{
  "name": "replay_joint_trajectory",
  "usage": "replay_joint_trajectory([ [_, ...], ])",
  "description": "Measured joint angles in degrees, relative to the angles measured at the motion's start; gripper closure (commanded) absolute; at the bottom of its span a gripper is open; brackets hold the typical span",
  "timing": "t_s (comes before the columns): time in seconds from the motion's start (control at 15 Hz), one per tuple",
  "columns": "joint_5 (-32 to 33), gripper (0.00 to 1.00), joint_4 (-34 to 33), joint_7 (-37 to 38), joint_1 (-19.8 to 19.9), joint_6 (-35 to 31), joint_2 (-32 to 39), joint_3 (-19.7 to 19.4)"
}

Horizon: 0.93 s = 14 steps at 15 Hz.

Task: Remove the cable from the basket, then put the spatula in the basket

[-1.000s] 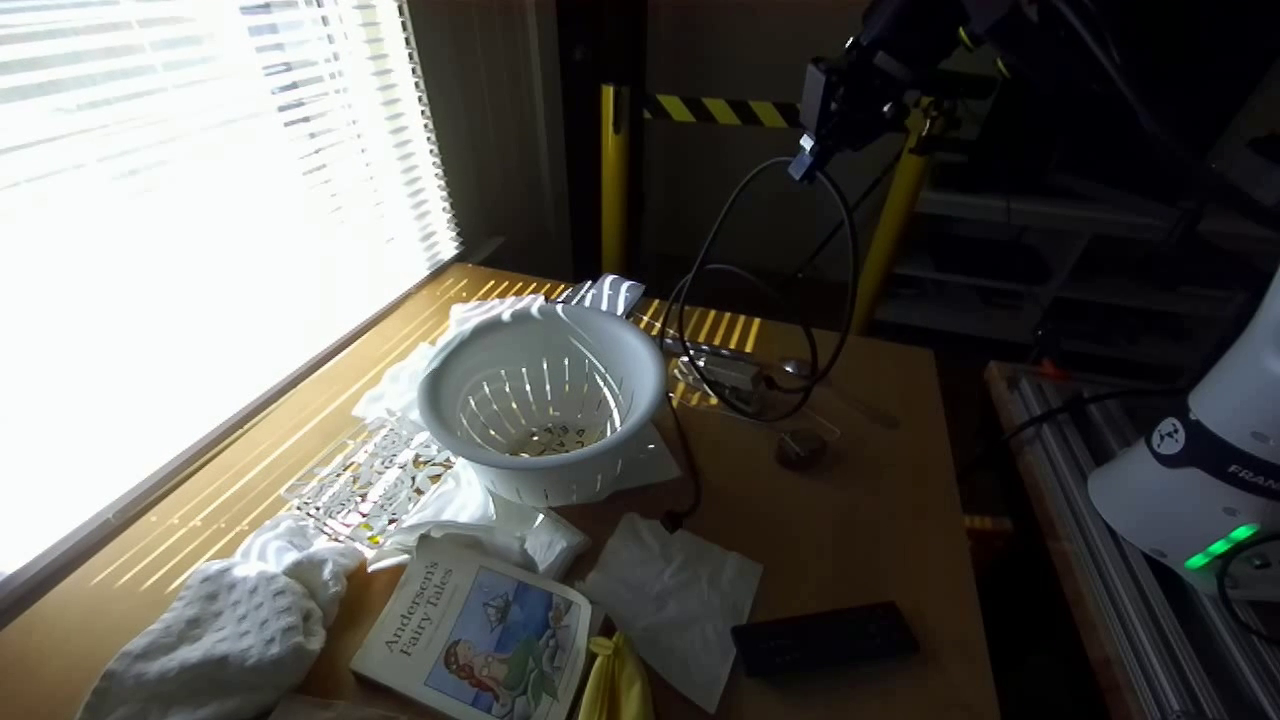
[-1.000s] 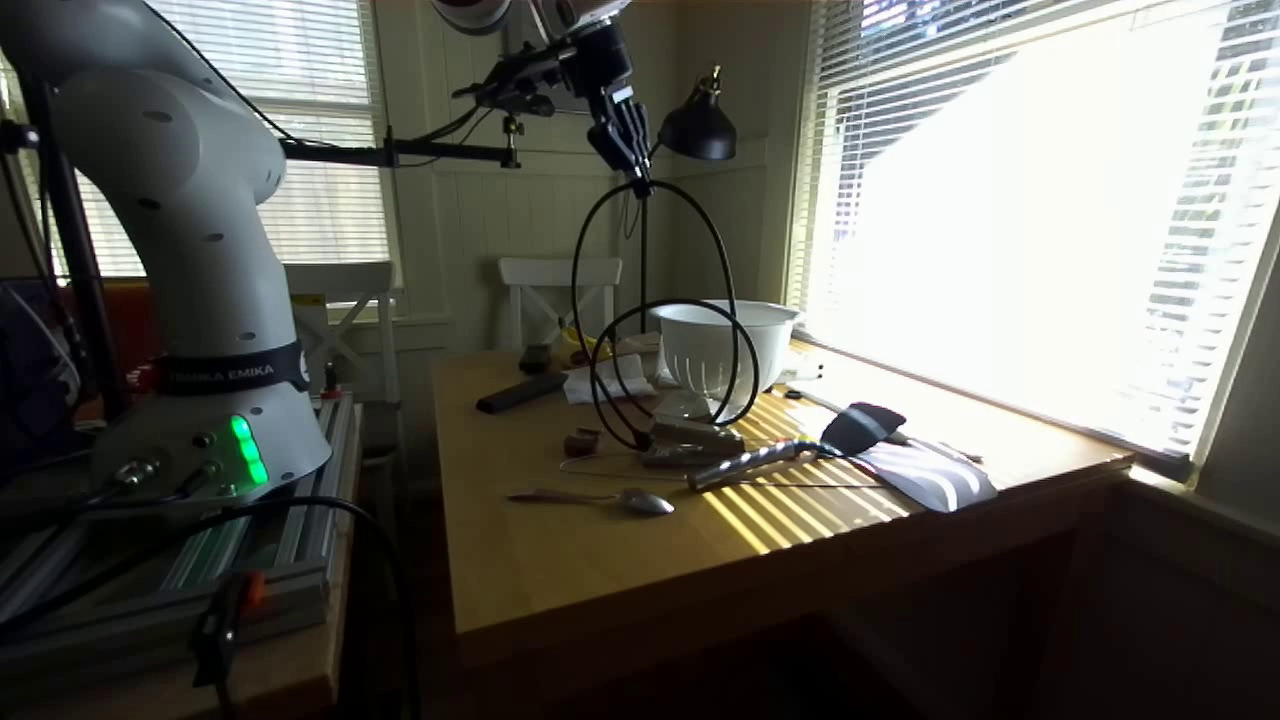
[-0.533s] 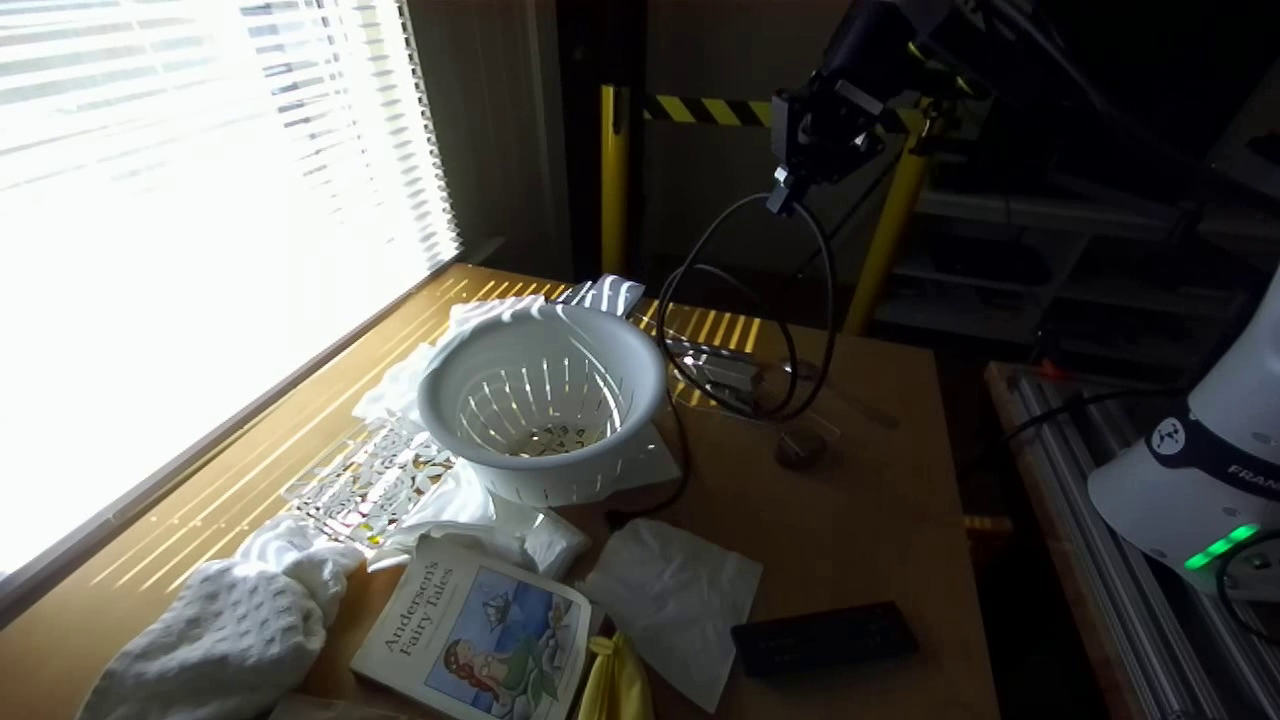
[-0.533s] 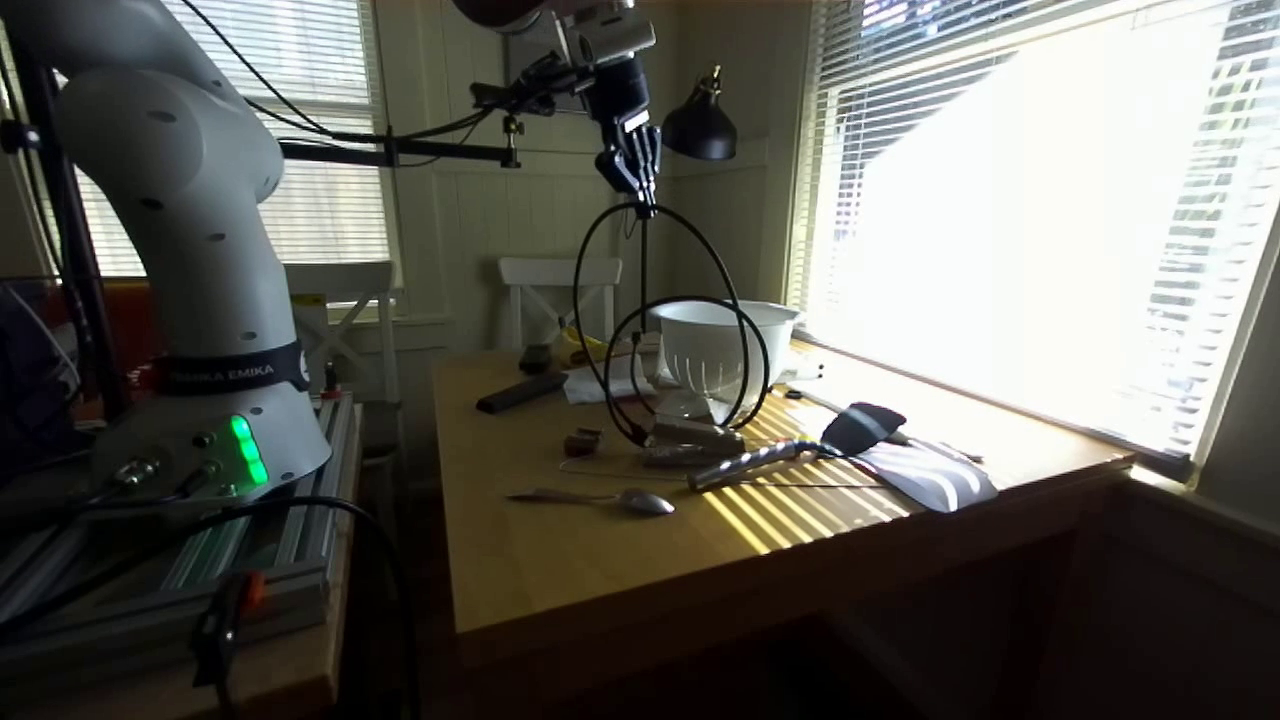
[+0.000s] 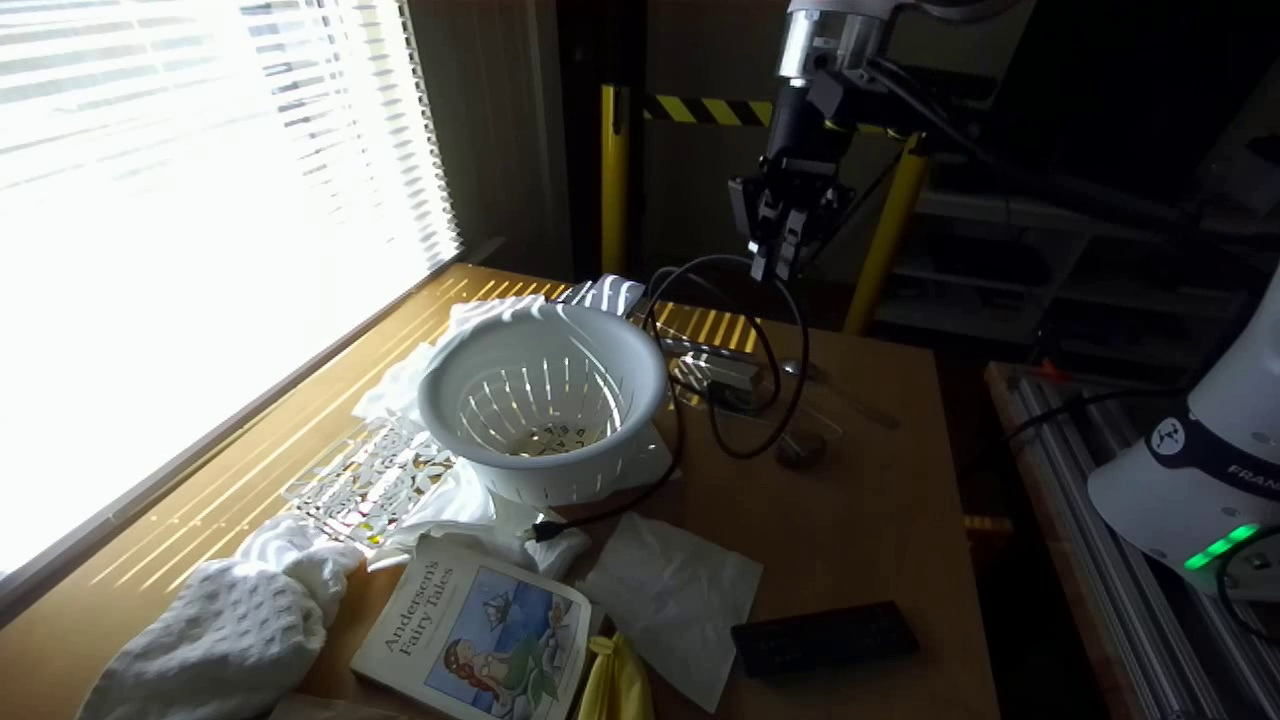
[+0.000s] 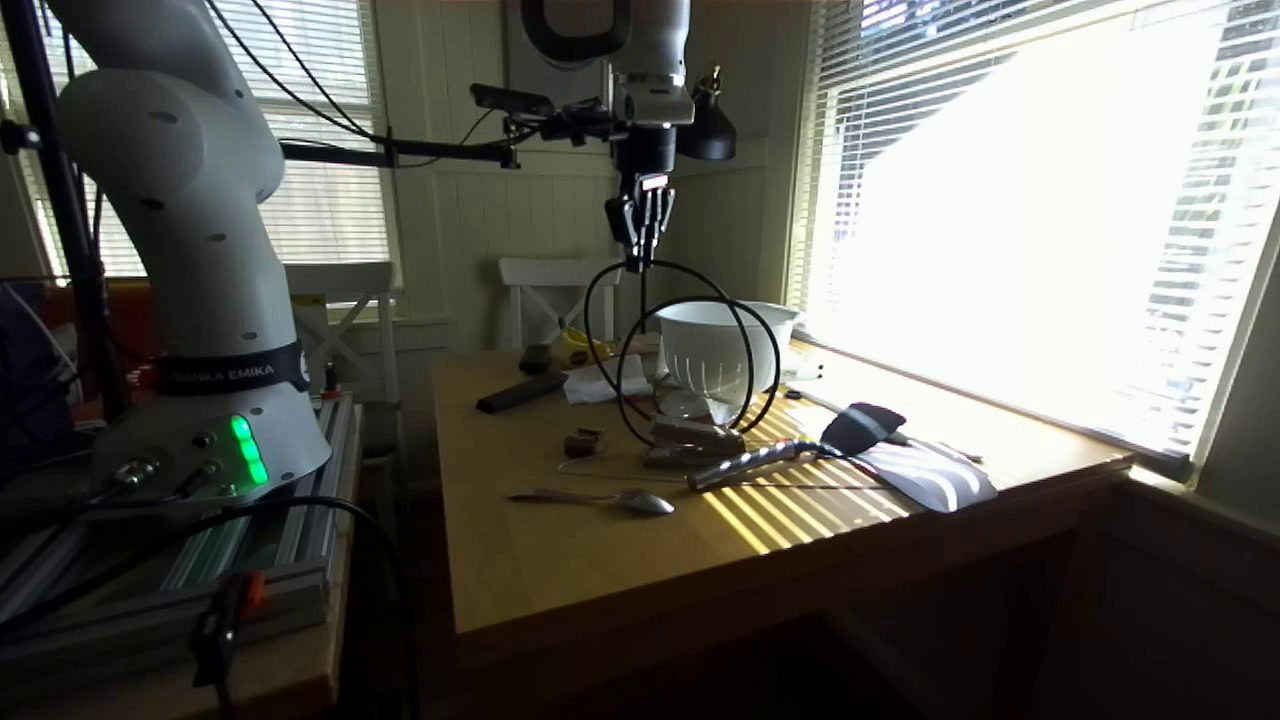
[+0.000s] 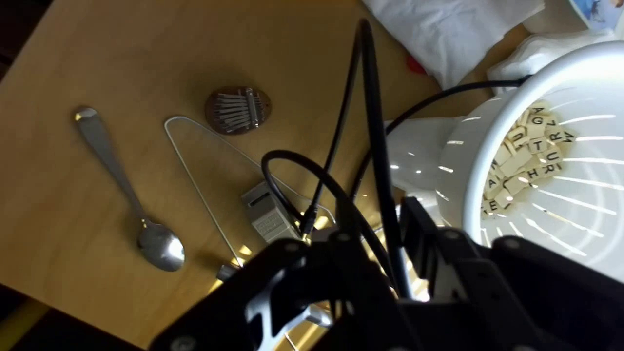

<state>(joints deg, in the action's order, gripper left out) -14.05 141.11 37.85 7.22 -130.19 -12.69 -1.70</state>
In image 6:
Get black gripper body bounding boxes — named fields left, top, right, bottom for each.
left=612, top=120, right=686, bottom=204

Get thin black cable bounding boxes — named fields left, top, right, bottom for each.
left=579, top=252, right=788, bottom=452

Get aluminium robot base platform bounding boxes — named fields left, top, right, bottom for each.
left=0, top=390, right=369, bottom=678

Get black lamp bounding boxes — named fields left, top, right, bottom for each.
left=636, top=70, right=743, bottom=338

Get white wooden chair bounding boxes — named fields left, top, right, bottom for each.
left=286, top=262, right=404, bottom=405
left=493, top=252, right=630, bottom=355

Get yellow object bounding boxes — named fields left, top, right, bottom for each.
left=550, top=329, right=619, bottom=374

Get white paper napkin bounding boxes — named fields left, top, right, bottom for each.
left=561, top=349, right=660, bottom=410

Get black remote control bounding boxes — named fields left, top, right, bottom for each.
left=473, top=370, right=572, bottom=421

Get black boom rod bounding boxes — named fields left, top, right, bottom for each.
left=275, top=127, right=524, bottom=178

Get metal spoon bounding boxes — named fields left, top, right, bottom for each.
left=503, top=486, right=680, bottom=525

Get small white window blinds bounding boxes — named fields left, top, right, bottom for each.
left=0, top=0, right=400, bottom=283

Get white ribbed cloth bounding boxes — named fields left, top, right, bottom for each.
left=854, top=436, right=1004, bottom=520

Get large white window blinds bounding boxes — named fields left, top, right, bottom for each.
left=795, top=0, right=1280, bottom=466

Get orange connector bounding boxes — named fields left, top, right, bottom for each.
left=224, top=568, right=274, bottom=633

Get black stand pole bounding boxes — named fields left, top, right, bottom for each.
left=0, top=0, right=131, bottom=421

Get black camera on boom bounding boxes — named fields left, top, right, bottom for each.
left=470, top=79, right=561, bottom=124

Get thick black base cable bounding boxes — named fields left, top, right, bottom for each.
left=196, top=493, right=423, bottom=720

